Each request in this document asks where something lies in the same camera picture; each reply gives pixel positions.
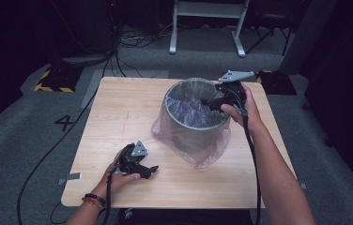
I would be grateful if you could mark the black folding stand legs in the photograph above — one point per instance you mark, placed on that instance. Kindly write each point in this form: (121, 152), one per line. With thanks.
(259, 42)

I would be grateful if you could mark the purple plastic bag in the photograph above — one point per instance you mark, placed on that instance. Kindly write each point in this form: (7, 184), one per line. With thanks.
(196, 154)

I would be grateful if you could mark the person's right hand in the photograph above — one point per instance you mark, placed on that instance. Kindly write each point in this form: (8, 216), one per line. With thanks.
(251, 109)

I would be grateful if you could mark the white metal stand frame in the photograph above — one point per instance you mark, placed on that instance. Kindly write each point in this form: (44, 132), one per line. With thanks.
(207, 9)

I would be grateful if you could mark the grey column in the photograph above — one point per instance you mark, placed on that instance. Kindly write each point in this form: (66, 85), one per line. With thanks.
(306, 37)

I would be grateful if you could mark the black yellow striped base plate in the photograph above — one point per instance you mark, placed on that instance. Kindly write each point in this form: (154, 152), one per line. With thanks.
(58, 79)
(276, 82)

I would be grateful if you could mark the grey tape strip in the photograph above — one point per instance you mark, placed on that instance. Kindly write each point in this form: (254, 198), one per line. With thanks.
(73, 176)

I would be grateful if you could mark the green plastic bucket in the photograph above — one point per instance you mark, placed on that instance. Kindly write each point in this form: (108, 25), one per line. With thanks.
(193, 126)

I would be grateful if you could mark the small grey tape piece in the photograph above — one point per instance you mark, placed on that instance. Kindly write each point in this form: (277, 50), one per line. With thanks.
(304, 186)

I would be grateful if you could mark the person's left hand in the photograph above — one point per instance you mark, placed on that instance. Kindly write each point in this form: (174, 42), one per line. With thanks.
(115, 182)

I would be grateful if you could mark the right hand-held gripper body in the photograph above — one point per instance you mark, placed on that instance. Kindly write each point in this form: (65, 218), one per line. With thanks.
(235, 76)

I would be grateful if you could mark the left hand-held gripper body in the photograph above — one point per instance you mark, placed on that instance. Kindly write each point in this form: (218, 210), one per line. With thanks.
(138, 150)

